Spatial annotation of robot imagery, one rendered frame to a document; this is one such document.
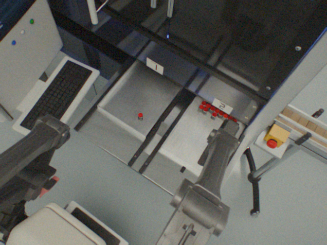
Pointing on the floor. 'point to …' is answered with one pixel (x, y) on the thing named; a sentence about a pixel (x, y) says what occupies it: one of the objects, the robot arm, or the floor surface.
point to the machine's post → (290, 87)
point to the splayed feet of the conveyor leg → (253, 183)
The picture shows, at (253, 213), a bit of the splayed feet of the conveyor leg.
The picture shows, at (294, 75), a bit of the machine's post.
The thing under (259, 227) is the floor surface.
